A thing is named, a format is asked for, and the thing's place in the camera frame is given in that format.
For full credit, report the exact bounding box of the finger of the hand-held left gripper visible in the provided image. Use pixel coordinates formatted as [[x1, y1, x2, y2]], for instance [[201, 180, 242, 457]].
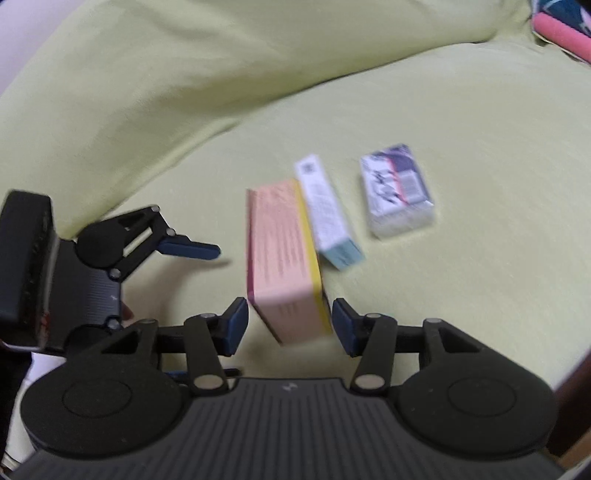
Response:
[[108, 205, 221, 280], [164, 367, 242, 379]]

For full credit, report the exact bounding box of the pink yellow-edged box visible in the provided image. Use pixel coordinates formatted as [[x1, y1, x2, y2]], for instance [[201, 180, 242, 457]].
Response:
[[246, 179, 334, 346]]

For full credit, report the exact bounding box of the long white box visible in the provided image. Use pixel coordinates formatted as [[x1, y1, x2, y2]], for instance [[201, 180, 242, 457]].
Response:
[[294, 154, 365, 271]]

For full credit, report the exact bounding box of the dark blue printed blanket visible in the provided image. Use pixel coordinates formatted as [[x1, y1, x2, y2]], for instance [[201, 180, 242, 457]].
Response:
[[540, 0, 591, 28]]

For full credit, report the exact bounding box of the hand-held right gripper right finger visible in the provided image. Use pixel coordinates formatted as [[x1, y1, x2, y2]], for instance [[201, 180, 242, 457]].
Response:
[[332, 298, 485, 394]]

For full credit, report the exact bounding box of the pink patterned cushion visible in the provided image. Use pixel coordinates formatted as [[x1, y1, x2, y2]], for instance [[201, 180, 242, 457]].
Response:
[[531, 11, 591, 63]]

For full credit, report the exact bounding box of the clear floss pick box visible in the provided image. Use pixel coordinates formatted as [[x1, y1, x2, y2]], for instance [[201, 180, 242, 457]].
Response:
[[359, 143, 437, 240]]

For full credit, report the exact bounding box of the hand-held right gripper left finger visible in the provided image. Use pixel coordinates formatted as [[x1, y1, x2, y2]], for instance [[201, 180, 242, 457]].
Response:
[[98, 296, 249, 395]]

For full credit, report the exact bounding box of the green sofa cover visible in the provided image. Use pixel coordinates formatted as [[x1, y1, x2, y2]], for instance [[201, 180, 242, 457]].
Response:
[[0, 0, 591, 467]]

